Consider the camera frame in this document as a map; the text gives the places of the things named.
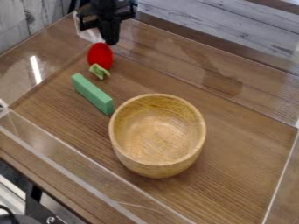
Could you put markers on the green rectangular block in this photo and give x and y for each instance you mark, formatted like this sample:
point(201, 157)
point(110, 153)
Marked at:
point(94, 94)

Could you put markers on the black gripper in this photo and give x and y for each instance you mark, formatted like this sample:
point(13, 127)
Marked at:
point(105, 14)

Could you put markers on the clear acrylic corner bracket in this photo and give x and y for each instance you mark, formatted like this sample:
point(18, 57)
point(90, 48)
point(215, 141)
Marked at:
point(91, 34)

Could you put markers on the red plush strawberry toy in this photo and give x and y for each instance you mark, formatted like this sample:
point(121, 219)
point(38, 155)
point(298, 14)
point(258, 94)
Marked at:
point(101, 59)

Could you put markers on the clear acrylic tray wall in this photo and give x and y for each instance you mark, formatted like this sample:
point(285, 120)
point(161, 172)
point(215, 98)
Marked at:
point(93, 192)

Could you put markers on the wooden bowl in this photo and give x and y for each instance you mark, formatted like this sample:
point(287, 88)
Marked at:
point(158, 133)

